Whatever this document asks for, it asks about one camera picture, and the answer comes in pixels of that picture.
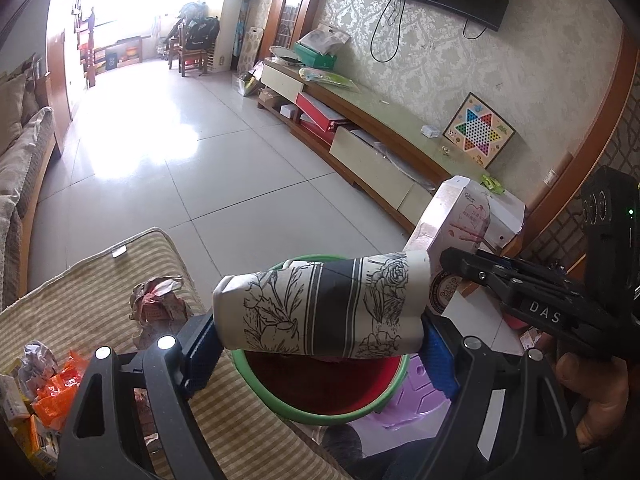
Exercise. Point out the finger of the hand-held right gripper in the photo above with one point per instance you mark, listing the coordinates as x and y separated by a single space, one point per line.
480 265

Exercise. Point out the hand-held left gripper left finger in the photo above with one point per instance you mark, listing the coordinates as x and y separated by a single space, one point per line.
202 360

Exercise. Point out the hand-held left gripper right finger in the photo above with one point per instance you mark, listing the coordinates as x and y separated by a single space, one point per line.
440 365

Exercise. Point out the pink paper carton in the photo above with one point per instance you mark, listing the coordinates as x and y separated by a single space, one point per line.
465 220

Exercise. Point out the brown paper wrapper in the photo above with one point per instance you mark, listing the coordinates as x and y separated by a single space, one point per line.
155 305

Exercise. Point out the green red plastic basin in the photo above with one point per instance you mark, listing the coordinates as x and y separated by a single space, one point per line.
320 390

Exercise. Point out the floral print paper cup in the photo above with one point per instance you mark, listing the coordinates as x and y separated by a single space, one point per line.
325 300

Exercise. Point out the orange plastic packet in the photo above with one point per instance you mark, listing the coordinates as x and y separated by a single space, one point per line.
60 390

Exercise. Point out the orange yellow small box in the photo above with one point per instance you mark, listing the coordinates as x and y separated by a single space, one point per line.
40 445

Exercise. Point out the person's right hand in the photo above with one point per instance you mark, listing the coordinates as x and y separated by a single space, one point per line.
600 390

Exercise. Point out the purple plastic stool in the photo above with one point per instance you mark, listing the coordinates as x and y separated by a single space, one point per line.
415 400

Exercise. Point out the white cardboard box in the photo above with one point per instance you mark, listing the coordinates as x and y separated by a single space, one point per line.
507 220

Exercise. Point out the green toy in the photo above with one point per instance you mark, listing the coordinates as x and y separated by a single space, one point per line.
492 183

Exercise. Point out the striped table mat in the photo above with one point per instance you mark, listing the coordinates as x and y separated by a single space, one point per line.
90 290

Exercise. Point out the star pattern checkers board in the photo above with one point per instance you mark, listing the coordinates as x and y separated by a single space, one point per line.
477 130

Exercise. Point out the small white box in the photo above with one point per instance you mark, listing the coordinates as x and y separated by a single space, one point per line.
431 131

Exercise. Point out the crumpled grey paper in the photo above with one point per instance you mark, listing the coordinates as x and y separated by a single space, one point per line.
35 360

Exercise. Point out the wooden television cabinet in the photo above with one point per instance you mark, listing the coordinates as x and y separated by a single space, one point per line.
370 120

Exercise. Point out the torn yellow carton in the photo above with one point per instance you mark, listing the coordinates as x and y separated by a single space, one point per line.
15 402

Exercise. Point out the red flat box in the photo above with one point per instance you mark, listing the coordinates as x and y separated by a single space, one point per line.
317 112

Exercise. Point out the green yellow flat packet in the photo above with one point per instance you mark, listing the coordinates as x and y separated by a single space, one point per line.
330 78

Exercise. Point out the beige striped sofa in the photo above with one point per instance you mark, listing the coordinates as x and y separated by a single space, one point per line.
22 175

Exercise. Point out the green flat box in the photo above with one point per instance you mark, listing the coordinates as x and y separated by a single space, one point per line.
315 60

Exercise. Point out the wooden chair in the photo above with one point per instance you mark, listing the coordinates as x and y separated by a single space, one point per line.
192 57

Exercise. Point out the patterned leaning board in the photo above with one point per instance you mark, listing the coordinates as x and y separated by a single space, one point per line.
249 50

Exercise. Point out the beige pillow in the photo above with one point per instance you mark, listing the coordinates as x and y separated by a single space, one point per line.
12 110

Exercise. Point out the low wooden shelf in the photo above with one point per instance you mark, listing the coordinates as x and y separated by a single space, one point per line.
122 55

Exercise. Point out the black backpack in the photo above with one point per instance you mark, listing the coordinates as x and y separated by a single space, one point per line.
202 32

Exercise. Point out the wooden door frame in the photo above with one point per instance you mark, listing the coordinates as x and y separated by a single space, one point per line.
295 5

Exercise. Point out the wooden railing post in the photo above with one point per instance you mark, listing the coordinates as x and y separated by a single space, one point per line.
89 50

